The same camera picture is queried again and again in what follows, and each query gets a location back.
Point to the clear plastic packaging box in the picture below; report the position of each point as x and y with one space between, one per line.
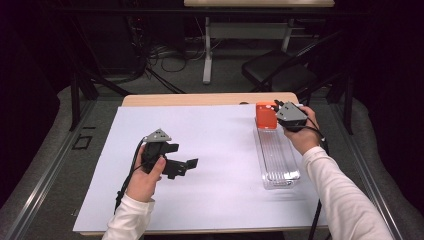
276 156

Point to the person's left hand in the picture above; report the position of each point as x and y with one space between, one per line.
143 183

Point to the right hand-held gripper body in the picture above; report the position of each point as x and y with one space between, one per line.
290 115

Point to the aluminium floor rail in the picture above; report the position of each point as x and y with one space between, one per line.
376 186
50 173

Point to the light wooden table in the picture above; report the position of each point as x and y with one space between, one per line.
200 99

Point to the black folding chair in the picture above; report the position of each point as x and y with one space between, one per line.
276 71

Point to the black metal stand leg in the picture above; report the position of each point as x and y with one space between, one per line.
75 100
348 103

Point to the orange phone case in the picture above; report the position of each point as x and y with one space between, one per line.
266 116

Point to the white-legged background desk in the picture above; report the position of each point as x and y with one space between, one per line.
208 50

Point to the white table sheet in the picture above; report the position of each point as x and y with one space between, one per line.
216 140

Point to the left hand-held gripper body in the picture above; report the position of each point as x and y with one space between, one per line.
154 151

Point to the person's right hand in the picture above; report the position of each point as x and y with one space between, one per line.
303 136

